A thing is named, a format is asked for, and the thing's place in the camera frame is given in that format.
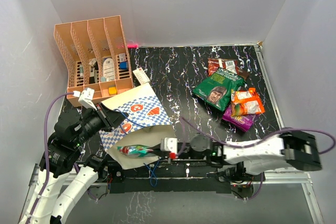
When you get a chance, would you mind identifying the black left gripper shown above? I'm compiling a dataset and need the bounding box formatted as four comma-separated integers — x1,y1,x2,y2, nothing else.
73,101,129,145

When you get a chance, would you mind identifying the teal foxs candy bag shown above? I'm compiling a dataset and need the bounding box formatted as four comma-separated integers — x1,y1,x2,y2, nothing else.
117,145,156,158

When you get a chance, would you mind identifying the blue checkered paper bag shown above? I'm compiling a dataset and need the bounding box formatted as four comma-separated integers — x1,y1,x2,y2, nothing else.
99,83,176,169

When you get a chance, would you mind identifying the green snack bag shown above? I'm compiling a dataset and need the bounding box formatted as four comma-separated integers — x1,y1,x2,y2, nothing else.
192,68,245,112

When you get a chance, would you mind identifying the purple snack bag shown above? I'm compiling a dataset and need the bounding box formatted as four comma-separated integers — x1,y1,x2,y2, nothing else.
222,105,258,132

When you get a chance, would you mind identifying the orange snack packet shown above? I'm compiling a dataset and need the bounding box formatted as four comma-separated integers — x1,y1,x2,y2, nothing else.
230,88,265,116

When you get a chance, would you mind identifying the red doritos bag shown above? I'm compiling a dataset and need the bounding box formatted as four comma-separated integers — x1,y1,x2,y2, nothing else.
208,58,237,76

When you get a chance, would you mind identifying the brown kettle chips bag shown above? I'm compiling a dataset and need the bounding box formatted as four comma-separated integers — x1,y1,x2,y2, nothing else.
236,68,249,81

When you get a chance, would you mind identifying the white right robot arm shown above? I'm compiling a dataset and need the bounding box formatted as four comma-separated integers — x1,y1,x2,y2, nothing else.
150,130,322,180

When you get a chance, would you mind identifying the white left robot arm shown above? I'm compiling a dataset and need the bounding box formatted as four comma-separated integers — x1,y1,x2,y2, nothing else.
20,103,128,223

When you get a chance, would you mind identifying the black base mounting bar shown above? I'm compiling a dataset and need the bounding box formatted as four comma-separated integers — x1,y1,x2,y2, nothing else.
106,159,254,195

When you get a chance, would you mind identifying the yellow object in organizer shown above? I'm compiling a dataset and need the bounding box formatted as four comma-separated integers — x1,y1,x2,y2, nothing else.
108,86,118,95

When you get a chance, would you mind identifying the small white red box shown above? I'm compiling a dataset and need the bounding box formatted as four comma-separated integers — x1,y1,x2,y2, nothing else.
132,68,150,85

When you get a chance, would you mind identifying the white label bottle in organizer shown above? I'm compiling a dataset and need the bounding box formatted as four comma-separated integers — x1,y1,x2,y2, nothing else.
103,58,115,81

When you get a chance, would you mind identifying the blue item in organizer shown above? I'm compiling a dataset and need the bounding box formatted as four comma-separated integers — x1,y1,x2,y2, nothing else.
119,61,129,70

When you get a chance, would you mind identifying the white tube in organizer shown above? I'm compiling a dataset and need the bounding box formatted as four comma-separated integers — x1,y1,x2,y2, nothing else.
79,65,84,78

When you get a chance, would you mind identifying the orange plastic file organizer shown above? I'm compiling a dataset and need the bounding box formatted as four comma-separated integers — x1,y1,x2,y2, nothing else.
54,15,134,107

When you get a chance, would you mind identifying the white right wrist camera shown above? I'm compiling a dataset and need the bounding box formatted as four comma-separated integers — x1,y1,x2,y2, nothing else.
160,137,178,159

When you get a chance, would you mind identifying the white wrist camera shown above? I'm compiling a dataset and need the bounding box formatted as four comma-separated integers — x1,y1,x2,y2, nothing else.
73,88,97,111
160,137,178,159

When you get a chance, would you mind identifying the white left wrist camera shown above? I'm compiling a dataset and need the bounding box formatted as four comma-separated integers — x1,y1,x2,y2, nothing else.
73,88,97,111

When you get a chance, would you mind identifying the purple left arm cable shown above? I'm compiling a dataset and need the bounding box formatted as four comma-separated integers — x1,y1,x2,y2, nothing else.
25,92,76,223

